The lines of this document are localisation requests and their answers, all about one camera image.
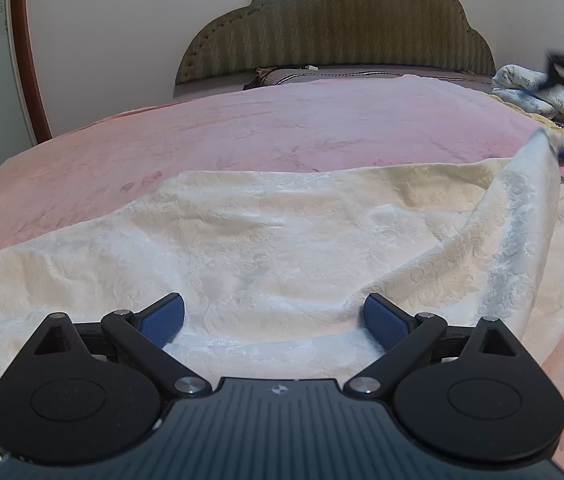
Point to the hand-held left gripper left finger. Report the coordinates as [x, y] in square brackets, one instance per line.
[163, 317]

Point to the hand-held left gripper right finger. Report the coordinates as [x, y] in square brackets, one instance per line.
[386, 320]

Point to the cream white embossed blanket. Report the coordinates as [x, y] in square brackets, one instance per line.
[262, 240]

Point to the white printed quilt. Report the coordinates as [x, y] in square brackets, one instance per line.
[527, 82]

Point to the pink blanket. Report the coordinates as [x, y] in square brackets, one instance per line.
[262, 125]

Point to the green padded headboard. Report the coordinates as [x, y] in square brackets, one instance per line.
[337, 25]

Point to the dark cloth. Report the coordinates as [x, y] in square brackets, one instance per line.
[259, 79]

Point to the brown striped pillow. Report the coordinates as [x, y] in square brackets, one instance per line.
[287, 76]

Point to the wooden door frame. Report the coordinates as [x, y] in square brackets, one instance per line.
[27, 60]

